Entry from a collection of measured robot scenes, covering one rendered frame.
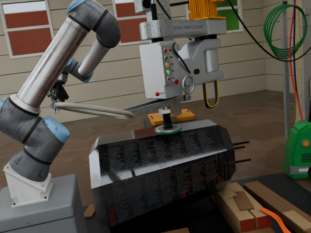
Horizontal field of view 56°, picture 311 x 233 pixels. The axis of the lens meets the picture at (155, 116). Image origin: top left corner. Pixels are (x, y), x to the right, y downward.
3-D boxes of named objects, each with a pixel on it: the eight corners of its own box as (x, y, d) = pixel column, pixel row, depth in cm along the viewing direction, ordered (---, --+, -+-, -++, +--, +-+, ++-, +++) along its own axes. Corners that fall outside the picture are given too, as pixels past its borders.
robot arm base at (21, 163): (42, 187, 138) (54, 169, 138) (4, 167, 133) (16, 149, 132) (47, 172, 156) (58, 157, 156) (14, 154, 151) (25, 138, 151)
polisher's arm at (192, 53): (207, 89, 294) (202, 39, 284) (227, 89, 278) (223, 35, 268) (158, 104, 242) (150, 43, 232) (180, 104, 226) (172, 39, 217)
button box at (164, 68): (170, 83, 221) (165, 45, 216) (172, 83, 219) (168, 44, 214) (163, 85, 215) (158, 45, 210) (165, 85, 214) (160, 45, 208)
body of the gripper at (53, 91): (46, 97, 188) (50, 79, 189) (54, 100, 196) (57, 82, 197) (57, 98, 186) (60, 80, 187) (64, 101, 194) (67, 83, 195)
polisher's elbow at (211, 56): (194, 73, 278) (192, 52, 274) (208, 70, 289) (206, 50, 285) (208, 72, 263) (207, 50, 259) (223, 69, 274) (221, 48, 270)
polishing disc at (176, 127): (153, 133, 228) (153, 131, 228) (156, 126, 249) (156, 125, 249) (180, 131, 225) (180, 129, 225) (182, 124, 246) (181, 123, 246)
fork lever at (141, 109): (174, 99, 256) (173, 94, 255) (192, 99, 243) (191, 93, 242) (113, 118, 208) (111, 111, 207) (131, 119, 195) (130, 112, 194)
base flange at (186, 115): (147, 117, 360) (147, 113, 359) (187, 111, 364) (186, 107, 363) (152, 125, 312) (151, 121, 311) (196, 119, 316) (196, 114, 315)
